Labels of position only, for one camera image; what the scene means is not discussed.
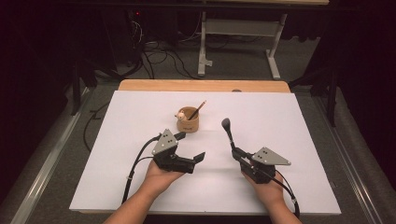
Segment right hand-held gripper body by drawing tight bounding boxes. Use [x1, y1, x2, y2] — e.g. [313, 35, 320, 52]
[241, 147, 292, 185]

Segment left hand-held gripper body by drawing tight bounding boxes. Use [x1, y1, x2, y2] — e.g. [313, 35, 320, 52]
[151, 128, 196, 175]

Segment round wooden pen holder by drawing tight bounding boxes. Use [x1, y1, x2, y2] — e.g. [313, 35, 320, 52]
[174, 105, 200, 134]

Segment thin black orange-tipped brush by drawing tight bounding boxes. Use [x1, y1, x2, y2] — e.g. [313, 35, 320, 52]
[187, 100, 207, 121]

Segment black makeup brush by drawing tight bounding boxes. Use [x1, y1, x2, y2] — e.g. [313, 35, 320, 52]
[220, 117, 236, 151]

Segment person's right hand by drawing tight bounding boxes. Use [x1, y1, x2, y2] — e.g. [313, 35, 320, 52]
[242, 172, 285, 209]

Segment person's left hand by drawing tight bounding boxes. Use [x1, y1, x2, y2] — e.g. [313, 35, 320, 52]
[141, 160, 186, 199]

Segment white table cover sheet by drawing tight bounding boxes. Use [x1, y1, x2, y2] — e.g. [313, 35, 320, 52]
[68, 90, 342, 216]

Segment black metal stand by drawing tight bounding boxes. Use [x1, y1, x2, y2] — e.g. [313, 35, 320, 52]
[288, 66, 339, 128]
[70, 59, 98, 117]

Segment right hand-held gripper black cable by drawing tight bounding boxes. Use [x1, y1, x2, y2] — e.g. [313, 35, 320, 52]
[274, 169, 301, 218]

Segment hand-held gripper black cable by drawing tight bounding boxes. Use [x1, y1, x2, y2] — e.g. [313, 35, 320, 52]
[121, 133, 163, 205]
[274, 169, 301, 218]

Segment left hand-held gripper black cable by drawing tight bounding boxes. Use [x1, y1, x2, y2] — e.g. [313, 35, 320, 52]
[121, 133, 163, 205]

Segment bundle of black floor cables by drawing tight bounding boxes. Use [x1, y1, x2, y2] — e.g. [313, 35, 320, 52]
[124, 18, 200, 80]

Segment black cable on floor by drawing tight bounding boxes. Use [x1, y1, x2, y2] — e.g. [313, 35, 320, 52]
[82, 102, 110, 153]

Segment aluminium floor rail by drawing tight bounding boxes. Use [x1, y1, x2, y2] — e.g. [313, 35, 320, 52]
[313, 94, 385, 224]
[8, 88, 92, 224]

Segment white metal desk frame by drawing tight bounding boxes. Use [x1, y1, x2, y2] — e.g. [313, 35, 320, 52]
[197, 0, 330, 80]

